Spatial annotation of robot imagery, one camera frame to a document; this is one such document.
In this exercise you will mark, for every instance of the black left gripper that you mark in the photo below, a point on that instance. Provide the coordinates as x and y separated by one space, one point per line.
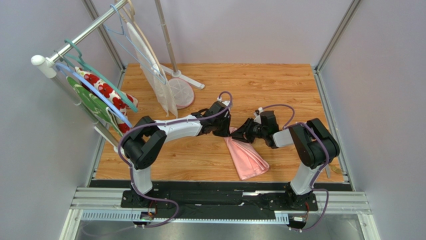
226 132

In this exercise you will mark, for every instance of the beige hanger with white cloth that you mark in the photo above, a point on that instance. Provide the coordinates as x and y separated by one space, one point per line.
162 92

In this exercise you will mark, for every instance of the light blue thin hanger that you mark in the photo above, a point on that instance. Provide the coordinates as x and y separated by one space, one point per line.
142 53

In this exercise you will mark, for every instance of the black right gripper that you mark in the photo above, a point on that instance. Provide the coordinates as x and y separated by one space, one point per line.
250 129

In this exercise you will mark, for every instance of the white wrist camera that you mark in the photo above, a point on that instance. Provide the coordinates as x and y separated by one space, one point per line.
224 100
257 115

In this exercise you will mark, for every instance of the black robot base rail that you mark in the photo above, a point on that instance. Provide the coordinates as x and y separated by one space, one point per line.
218 200

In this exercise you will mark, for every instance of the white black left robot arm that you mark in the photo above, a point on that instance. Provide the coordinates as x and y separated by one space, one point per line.
141 145

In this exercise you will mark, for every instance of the blue plastic hanger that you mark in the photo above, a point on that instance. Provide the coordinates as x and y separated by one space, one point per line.
61 67

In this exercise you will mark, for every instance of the red floral white cloth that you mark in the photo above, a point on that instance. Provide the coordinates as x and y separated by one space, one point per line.
108 92

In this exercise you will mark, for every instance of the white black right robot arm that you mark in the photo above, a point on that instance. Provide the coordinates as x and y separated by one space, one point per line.
315 146

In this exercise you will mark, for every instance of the pink cloth napkin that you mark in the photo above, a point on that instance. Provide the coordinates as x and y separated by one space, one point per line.
247 161

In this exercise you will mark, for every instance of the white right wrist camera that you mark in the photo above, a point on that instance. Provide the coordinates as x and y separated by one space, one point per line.
257 115

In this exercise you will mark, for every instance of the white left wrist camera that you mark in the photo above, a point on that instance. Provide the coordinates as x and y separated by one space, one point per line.
224 100

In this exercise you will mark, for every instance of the green patterned cloth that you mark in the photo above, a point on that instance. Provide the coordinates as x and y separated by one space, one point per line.
99 108

